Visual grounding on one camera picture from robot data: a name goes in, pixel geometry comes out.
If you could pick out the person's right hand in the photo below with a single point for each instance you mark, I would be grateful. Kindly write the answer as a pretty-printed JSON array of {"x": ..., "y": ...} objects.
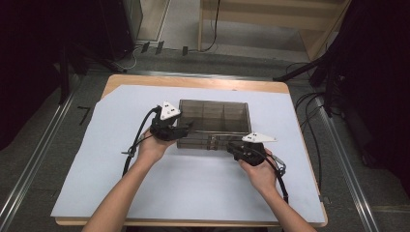
[{"x": 261, "y": 175}]

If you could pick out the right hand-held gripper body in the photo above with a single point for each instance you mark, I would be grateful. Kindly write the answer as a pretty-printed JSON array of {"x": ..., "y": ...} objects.
[{"x": 253, "y": 151}]

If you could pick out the black cabinet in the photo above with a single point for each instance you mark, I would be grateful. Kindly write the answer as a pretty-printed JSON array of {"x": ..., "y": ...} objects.
[{"x": 119, "y": 25}]

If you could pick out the light wooden frame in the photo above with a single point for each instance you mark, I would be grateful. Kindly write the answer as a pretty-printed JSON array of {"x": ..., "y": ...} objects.
[{"x": 267, "y": 19}]

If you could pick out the white paper sheet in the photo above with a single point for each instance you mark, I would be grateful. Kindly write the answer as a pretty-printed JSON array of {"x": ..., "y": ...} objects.
[{"x": 193, "y": 193}]

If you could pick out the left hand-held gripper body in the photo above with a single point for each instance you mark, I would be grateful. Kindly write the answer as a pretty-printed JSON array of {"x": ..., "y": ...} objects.
[{"x": 162, "y": 125}]

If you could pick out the metal floor rail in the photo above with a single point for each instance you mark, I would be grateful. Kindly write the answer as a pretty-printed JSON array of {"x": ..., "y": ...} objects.
[
  {"x": 32, "y": 161},
  {"x": 348, "y": 167}
]

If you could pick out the smoky translucent drawer box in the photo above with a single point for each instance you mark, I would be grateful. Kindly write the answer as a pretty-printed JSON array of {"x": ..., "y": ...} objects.
[{"x": 216, "y": 119}]

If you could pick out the dark curtain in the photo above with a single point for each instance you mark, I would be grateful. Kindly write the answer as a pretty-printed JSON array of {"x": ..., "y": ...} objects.
[
  {"x": 380, "y": 80},
  {"x": 32, "y": 64}
]

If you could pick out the black metal stand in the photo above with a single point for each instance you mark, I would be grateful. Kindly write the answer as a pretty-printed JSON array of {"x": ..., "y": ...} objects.
[
  {"x": 309, "y": 71},
  {"x": 69, "y": 74}
]

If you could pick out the person's left hand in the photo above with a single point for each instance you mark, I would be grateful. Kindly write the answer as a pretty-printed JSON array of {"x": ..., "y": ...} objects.
[{"x": 153, "y": 148}]

